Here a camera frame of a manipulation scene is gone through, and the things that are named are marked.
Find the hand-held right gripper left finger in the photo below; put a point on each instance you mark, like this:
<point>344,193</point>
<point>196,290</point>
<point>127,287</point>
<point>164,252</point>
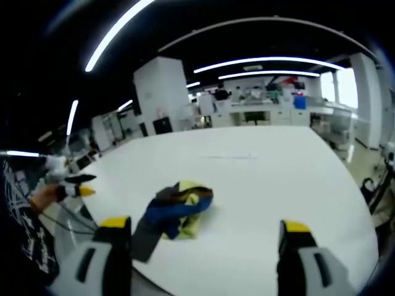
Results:
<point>92,265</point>

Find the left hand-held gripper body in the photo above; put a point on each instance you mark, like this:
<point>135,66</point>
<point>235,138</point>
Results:
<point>55,168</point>

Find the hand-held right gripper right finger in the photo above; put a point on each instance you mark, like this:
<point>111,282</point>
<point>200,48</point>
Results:
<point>308,268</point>

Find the blue yellow grey garment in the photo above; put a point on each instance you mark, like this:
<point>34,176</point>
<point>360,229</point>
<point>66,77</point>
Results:
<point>172,212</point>

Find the person's left hand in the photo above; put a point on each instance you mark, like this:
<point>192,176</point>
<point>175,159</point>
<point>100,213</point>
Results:
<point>44,197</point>

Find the short ceiling light strip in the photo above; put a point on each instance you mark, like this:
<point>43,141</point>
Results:
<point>125,105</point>
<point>72,117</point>

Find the person's black printed shirt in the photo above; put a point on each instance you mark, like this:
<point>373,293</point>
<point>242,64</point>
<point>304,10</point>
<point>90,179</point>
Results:
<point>21,234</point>

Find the black box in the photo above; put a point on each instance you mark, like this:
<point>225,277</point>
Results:
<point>162,125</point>

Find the black folding stand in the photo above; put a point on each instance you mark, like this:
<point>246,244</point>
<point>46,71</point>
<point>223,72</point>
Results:
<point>378,191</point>

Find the white square pillar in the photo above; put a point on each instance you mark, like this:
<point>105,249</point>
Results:
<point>160,95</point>

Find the long ceiling light strip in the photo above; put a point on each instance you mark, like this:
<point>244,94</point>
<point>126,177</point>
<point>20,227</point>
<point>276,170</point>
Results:
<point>114,34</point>
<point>268,74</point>
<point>268,61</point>

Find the white counter cabinets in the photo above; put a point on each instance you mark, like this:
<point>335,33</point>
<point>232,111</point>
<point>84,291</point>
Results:
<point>277,115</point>

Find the black office chair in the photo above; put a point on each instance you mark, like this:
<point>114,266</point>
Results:
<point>254,117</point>

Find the blue bin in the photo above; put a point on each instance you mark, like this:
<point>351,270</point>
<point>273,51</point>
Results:
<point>300,102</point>

